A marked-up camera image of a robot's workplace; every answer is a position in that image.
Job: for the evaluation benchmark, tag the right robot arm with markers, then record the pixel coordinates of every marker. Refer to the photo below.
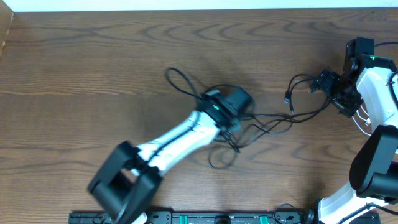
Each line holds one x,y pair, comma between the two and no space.
368,82

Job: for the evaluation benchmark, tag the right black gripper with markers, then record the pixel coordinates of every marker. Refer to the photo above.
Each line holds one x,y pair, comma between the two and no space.
347,107

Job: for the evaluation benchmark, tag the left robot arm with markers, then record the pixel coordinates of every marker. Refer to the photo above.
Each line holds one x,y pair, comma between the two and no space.
127,181

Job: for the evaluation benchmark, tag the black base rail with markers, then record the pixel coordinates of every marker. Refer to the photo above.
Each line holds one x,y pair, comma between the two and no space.
281,215

